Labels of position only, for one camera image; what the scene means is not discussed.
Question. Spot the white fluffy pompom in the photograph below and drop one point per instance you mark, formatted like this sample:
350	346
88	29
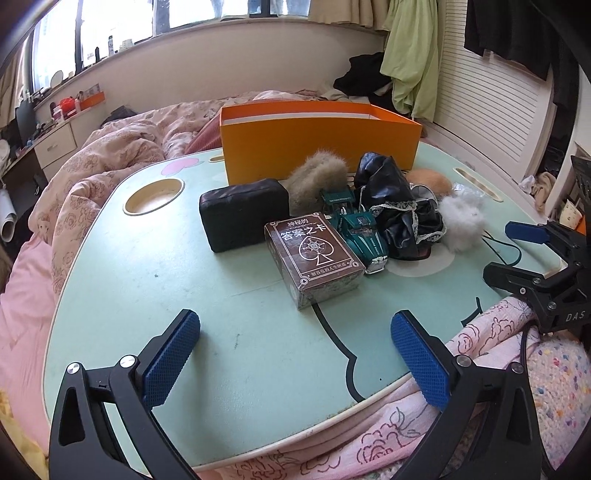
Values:
461	221

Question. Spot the orange cardboard box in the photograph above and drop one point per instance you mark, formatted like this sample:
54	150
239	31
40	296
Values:
323	147

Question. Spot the black glossy lace cloth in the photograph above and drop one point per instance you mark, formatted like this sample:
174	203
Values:
383	184

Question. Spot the red container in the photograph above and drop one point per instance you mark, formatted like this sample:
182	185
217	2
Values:
69	108

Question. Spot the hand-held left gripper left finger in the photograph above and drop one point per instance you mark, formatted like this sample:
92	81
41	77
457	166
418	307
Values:
168	360

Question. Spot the beige curtain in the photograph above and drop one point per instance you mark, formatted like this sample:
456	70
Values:
14	78
351	11

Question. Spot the maroon ribbed pillow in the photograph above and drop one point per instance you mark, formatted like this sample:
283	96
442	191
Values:
207	134

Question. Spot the light green hanging garment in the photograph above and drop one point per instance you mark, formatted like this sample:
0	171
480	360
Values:
411	60

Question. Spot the orange desk organizer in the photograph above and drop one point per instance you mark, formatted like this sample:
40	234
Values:
92	101

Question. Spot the white slatted panel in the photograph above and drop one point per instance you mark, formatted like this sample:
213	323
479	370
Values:
489	115

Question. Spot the black hanging garment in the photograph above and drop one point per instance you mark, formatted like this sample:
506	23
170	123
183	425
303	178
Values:
521	32

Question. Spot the dark cloth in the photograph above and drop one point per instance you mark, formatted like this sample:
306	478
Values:
117	116

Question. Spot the green toy car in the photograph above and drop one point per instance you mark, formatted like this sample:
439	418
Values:
362	230

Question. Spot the black monitor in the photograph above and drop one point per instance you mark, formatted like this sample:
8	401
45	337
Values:
25	122

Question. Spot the pink floral quilt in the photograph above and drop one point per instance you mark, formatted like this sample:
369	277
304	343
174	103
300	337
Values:
115	157

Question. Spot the beige cloth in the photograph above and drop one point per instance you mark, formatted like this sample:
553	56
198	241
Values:
542	187

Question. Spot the dotted knit blanket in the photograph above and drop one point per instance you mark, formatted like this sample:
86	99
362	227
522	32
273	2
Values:
563	383

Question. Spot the round mirror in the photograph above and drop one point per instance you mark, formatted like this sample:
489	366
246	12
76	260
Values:
56	77

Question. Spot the mint cartoon desktop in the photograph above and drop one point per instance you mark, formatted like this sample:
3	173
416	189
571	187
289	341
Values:
231	346

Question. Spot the yellow cloth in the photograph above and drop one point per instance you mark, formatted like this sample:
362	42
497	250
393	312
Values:
18	443

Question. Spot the pink floral cloth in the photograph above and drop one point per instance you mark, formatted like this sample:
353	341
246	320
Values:
485	341

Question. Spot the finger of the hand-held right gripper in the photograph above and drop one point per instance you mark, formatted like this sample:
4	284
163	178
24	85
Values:
512	277
526	230

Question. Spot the brown card box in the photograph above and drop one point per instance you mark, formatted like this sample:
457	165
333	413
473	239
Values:
314	254

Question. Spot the cream drawer cabinet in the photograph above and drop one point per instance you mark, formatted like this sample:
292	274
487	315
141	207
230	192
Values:
57	145

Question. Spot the white paper cup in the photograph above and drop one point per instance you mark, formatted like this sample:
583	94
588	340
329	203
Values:
570	215

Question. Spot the tan capybara plush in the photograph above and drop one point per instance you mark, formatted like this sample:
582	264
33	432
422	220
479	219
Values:
431	180

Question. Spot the black leather pouch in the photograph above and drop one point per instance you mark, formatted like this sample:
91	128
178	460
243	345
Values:
240	212

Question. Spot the white paper roll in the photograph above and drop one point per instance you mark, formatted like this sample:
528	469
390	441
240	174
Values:
7	217

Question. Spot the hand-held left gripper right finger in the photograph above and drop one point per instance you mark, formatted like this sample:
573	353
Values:
420	362

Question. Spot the black device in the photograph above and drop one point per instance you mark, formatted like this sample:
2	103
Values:
582	180

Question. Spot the black clothes pile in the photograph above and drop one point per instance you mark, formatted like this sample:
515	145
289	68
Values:
364	78

